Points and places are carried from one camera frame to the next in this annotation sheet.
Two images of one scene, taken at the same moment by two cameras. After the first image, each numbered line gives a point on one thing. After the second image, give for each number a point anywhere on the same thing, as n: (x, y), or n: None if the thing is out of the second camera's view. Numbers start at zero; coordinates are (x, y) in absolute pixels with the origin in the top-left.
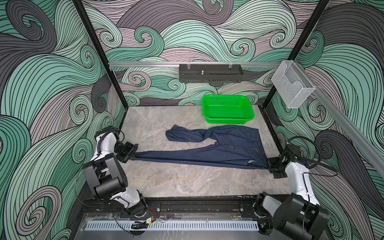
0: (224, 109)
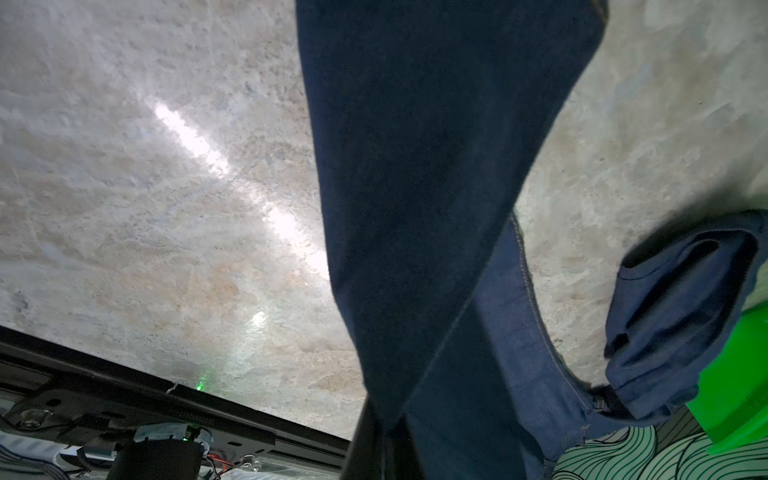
0: (731, 402)
